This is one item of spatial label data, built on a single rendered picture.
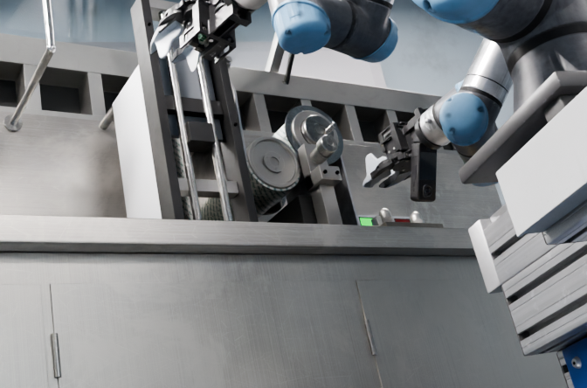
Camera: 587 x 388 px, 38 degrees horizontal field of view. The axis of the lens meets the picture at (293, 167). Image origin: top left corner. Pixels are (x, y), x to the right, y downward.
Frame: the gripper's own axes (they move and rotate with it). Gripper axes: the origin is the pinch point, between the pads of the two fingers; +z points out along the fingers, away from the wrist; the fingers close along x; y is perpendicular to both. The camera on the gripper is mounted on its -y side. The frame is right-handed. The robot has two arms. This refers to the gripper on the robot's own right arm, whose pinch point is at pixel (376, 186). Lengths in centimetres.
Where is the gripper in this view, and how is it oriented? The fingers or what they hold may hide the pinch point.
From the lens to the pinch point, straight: 175.5
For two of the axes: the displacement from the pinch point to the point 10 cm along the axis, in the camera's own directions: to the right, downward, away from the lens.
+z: -5.0, 4.6, 7.3
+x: -8.4, -0.4, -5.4
